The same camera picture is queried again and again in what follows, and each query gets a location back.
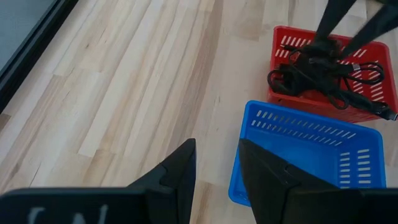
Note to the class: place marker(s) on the red plastic basket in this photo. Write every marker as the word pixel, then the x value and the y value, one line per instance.
pixel 295 104

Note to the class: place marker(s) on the blue plastic basket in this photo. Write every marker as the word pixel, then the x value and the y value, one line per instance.
pixel 311 155

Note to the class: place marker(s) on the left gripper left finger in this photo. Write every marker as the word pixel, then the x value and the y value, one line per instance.
pixel 177 186

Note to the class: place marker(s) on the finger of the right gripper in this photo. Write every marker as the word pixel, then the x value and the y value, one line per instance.
pixel 373 28
pixel 335 15

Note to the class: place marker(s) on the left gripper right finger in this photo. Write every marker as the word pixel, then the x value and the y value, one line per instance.
pixel 264 180

